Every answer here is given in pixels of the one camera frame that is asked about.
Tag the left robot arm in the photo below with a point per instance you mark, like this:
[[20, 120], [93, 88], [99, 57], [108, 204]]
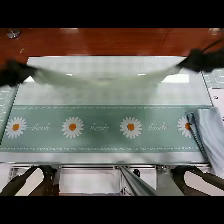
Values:
[[13, 73]]

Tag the pale green T-shirt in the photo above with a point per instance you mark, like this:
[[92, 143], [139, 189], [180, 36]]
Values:
[[103, 80]]

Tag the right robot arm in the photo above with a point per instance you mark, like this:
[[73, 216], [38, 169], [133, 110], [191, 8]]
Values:
[[203, 60]]

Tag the silver frame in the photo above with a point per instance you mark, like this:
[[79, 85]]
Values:
[[140, 186]]

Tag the light blue garment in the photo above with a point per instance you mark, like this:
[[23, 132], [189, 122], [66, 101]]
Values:
[[211, 133]]

